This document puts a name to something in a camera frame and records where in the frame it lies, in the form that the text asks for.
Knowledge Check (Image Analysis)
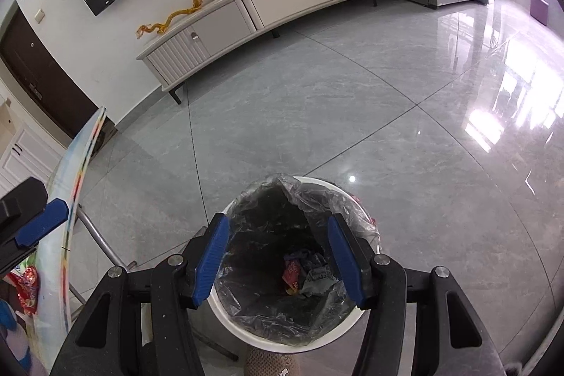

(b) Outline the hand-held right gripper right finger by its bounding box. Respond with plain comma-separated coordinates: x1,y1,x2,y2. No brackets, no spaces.
327,212,505,376

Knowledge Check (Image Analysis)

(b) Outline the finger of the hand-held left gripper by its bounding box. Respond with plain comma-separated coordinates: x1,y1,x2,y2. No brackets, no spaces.
0,177,70,275

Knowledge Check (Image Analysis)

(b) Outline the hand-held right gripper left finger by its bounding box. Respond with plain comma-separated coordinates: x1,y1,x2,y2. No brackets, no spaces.
49,212,231,376

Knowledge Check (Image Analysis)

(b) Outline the white round trash bin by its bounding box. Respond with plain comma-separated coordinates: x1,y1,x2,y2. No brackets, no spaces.
206,175,382,356

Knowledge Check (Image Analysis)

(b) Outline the crumpled silver grey wrapper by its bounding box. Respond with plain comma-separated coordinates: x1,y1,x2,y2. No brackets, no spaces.
300,264,340,297

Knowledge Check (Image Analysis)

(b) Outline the crumpled dark blue wrapper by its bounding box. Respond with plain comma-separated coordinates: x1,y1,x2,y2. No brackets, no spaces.
284,250,327,267

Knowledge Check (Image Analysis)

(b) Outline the crumpled red wrapper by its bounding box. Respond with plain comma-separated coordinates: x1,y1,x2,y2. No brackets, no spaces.
282,260,302,293

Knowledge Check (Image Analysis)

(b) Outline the red patterned snack packet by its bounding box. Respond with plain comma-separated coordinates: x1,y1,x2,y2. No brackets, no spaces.
4,264,41,315

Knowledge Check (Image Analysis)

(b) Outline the landscape print table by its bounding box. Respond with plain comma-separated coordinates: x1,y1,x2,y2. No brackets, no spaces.
0,106,241,376

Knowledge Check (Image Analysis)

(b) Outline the white panelled cabinet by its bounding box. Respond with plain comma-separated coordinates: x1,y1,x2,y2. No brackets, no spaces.
0,85,67,201

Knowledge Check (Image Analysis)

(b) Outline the beige fuzzy slipper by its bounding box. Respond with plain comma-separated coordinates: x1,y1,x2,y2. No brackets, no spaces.
243,354,305,376

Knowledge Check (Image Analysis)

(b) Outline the dark brown door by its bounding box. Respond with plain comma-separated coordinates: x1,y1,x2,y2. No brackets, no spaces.
0,0,117,139

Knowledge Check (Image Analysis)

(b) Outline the golden dragon toy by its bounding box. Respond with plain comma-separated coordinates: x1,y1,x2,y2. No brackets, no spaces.
136,0,216,38

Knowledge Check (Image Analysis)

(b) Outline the white tv cabinet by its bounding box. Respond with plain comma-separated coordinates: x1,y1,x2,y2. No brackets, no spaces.
134,0,401,106

